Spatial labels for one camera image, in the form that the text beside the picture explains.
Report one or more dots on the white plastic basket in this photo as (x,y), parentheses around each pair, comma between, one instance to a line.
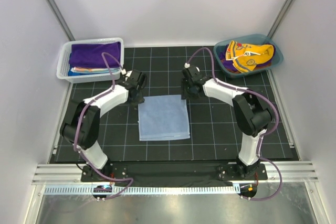
(63,63)

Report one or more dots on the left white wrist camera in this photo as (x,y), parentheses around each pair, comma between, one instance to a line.
(128,73)

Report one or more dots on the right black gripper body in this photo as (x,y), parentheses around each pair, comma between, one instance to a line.
(190,85)

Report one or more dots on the teal plastic bin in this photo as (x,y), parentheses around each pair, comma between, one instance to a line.
(256,39)

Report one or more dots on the aluminium rail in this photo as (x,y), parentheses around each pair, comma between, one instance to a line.
(54,174)

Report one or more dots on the left aluminium frame post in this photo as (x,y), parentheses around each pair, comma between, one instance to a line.
(60,19)

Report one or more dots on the blue folded towel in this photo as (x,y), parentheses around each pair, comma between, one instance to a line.
(70,73)

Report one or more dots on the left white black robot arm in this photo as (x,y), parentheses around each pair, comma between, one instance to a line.
(81,123)

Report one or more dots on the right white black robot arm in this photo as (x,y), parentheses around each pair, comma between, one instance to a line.
(252,112)

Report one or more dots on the right aluminium frame post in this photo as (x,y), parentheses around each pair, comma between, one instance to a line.
(280,17)

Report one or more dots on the aluminium frame post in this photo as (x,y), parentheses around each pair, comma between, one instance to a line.
(280,17)
(60,19)

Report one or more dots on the orange patterned folded towel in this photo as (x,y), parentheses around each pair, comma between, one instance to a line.
(81,70)

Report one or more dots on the white slotted cable duct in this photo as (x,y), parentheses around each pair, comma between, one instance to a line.
(99,190)

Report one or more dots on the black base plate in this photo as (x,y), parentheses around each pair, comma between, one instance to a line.
(174,172)

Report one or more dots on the yellow purple patterned towel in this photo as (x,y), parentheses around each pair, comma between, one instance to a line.
(243,58)

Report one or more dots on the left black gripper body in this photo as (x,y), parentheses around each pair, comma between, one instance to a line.
(138,88)

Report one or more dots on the light blue white towel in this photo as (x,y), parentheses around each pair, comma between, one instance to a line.
(163,118)

